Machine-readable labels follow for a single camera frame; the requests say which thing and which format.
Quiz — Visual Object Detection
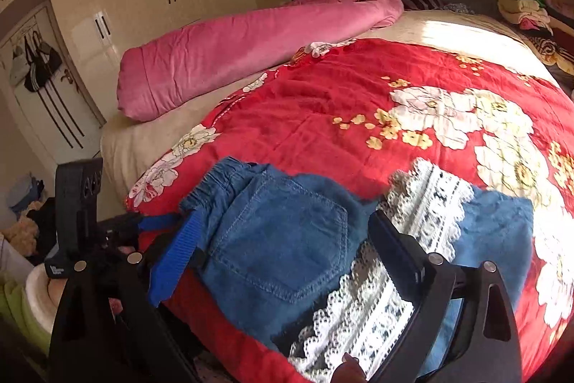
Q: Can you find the pink quilt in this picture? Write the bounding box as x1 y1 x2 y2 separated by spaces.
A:
117 0 405 123

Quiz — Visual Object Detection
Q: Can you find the black hanging bag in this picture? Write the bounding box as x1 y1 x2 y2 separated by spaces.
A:
23 31 64 93

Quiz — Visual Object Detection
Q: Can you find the room door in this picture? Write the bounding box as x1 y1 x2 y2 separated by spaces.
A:
0 4 107 171

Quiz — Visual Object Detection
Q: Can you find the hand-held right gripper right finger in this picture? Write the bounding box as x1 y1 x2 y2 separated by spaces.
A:
368 210 524 383

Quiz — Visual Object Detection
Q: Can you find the blue denim pants lace trim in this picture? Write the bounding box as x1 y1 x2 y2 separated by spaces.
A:
178 156 536 383

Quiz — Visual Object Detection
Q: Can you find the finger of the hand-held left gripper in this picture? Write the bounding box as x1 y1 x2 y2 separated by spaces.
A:
121 212 182 233

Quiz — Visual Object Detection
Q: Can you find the person's foot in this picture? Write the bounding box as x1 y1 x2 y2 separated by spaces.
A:
329 354 369 383

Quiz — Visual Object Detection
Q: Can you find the red floral blanket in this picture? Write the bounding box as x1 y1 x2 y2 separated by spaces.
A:
126 37 574 383

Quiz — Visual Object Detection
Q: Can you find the striped patterned blanket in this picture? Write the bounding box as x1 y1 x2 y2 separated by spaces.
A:
527 34 574 90

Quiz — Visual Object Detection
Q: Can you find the pile of dark clothes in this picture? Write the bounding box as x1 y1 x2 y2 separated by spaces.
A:
24 197 58 265

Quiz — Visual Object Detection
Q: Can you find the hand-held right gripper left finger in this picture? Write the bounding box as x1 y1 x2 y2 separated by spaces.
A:
48 208 208 383

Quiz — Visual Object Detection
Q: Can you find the cream wardrobe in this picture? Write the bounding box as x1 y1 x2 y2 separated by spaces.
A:
42 0 260 124

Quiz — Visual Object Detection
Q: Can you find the stack of folded clothes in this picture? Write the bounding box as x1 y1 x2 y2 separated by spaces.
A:
496 0 574 34

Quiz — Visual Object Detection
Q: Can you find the beige bed sheet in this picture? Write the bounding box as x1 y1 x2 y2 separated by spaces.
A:
100 10 563 206

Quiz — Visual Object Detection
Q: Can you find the person's left forearm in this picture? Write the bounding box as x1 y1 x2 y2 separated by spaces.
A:
0 264 68 354

